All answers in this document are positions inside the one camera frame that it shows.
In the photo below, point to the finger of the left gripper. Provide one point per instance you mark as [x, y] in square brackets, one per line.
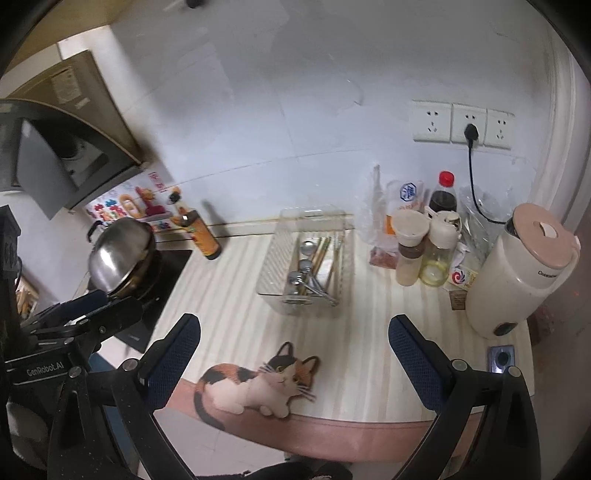
[61, 313]
[97, 326]

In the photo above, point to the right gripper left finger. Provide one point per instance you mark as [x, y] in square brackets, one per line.
[82, 445]

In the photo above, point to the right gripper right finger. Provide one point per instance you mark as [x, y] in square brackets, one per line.
[505, 444]

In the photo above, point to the steel spoon pair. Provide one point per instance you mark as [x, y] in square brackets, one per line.
[305, 266]

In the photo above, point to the blue smartphone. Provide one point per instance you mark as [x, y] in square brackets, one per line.
[500, 358]

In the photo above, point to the black induction cooktop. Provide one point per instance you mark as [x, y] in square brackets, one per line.
[143, 306]

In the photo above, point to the steel wok lid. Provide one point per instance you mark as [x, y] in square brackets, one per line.
[120, 256]

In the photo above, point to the dark soy sauce bottle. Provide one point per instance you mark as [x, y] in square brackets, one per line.
[190, 220]

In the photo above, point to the small seasoning packet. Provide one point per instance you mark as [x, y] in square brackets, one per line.
[459, 282]

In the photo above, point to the black range hood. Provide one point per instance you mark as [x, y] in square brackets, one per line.
[63, 140]

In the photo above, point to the striped cat print table mat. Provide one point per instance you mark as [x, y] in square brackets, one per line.
[364, 408]

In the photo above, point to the black clothed person body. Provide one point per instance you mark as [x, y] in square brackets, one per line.
[300, 470]

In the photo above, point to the white pink electric kettle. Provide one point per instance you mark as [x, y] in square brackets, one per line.
[532, 257]

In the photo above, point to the glass oil dispenser bottle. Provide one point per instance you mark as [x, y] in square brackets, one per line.
[442, 240]

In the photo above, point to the seasoning shaker brown band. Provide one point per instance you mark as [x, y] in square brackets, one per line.
[410, 227]

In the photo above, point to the clear plastic organizer basket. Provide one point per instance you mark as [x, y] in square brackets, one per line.
[294, 226]

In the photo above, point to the red cap vinegar bottle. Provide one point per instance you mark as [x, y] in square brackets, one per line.
[443, 198]

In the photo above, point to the white salt bag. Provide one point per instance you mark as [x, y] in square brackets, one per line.
[402, 195]

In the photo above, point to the colourful wall sticker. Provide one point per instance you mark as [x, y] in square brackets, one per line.
[144, 197]

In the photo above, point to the white triple wall socket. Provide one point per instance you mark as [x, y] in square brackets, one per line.
[439, 122]

